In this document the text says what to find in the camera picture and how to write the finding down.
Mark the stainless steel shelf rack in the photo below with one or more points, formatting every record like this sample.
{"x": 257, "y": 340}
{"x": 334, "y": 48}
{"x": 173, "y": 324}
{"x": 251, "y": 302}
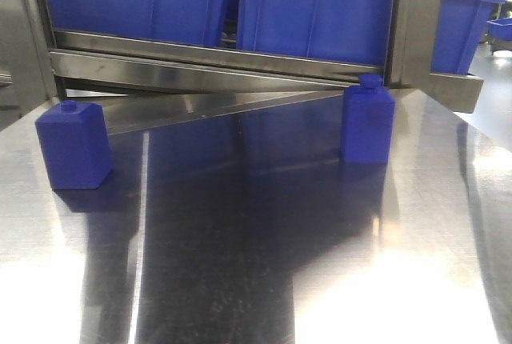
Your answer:
{"x": 49, "y": 63}

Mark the blue plastic bin middle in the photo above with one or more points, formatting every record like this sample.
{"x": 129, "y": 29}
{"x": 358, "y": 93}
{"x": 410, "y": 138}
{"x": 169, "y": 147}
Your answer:
{"x": 354, "y": 31}

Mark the blue bottle-shaped part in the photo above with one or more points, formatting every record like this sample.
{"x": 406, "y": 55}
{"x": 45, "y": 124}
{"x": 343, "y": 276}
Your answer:
{"x": 75, "y": 145}
{"x": 368, "y": 110}

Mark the small blue bin background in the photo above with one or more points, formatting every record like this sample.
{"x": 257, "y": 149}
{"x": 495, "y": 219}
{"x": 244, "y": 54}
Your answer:
{"x": 500, "y": 28}

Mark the blue plastic bin right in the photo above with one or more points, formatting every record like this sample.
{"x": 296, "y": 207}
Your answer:
{"x": 461, "y": 24}

